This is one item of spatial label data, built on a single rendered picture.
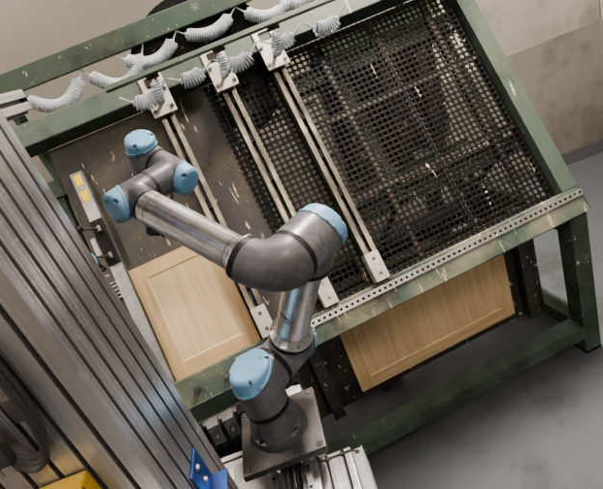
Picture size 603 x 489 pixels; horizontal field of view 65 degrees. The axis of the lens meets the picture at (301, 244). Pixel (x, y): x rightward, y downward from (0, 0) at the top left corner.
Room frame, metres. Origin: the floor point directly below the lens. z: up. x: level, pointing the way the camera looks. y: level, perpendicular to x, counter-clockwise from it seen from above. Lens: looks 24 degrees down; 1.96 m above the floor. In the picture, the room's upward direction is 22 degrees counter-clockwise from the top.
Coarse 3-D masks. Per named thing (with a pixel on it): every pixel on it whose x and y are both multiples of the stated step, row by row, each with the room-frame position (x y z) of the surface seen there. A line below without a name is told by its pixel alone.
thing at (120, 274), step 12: (72, 180) 2.03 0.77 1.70; (84, 180) 2.02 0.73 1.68; (84, 204) 1.97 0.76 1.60; (96, 204) 1.98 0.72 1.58; (96, 216) 1.94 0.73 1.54; (108, 228) 1.94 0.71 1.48; (120, 264) 1.83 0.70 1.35; (120, 276) 1.81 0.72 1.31; (120, 288) 1.78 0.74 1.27; (132, 288) 1.78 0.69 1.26; (132, 300) 1.76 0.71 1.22; (132, 312) 1.73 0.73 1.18; (144, 312) 1.73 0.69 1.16; (144, 324) 1.70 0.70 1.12; (144, 336) 1.68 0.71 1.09; (156, 348) 1.65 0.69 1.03; (168, 372) 1.60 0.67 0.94
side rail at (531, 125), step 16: (464, 0) 2.29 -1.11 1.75; (464, 16) 2.26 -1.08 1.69; (480, 16) 2.24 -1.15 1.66; (480, 32) 2.20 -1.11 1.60; (480, 48) 2.19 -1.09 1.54; (496, 48) 2.16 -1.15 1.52; (496, 64) 2.12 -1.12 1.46; (496, 80) 2.11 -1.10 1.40; (512, 80) 2.08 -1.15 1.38; (512, 96) 2.04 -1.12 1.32; (512, 112) 2.04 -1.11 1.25; (528, 112) 1.99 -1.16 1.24; (528, 128) 1.96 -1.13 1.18; (544, 128) 1.95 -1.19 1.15; (528, 144) 1.96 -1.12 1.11; (544, 144) 1.91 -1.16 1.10; (544, 160) 1.88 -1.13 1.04; (560, 160) 1.87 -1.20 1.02; (560, 176) 1.84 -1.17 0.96; (560, 192) 1.81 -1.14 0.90
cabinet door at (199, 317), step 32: (160, 256) 1.85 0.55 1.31; (192, 256) 1.84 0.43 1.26; (160, 288) 1.79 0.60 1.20; (192, 288) 1.78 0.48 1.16; (224, 288) 1.76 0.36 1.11; (160, 320) 1.72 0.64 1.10; (192, 320) 1.71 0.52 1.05; (224, 320) 1.70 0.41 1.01; (192, 352) 1.65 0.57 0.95; (224, 352) 1.63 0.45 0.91
